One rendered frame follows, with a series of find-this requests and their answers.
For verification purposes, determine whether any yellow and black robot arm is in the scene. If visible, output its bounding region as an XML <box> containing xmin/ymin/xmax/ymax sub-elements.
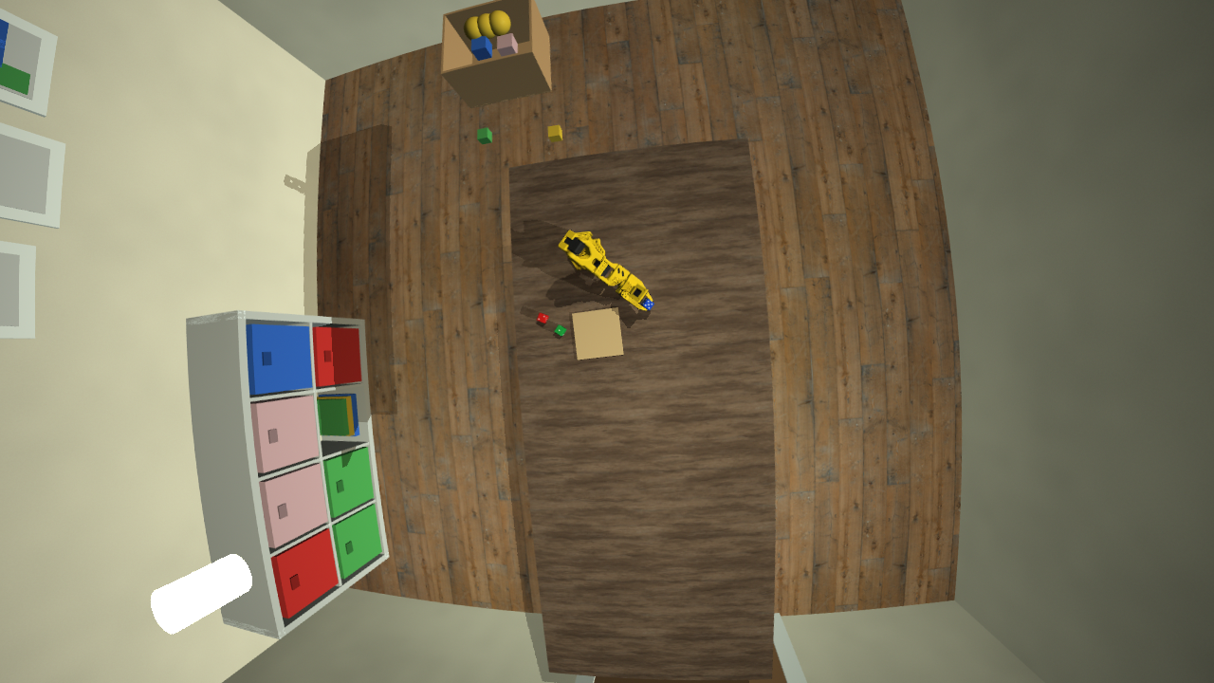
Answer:
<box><xmin>558</xmin><ymin>230</ymin><xmax>630</xmax><ymax>286</ymax></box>

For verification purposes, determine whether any tan flat mat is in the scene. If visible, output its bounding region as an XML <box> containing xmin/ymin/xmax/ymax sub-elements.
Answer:
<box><xmin>572</xmin><ymin>307</ymin><xmax>624</xmax><ymax>360</ymax></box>

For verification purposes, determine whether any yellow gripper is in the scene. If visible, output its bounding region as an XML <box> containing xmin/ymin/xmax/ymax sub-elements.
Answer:
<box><xmin>615</xmin><ymin>273</ymin><xmax>653</xmax><ymax>311</ymax></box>

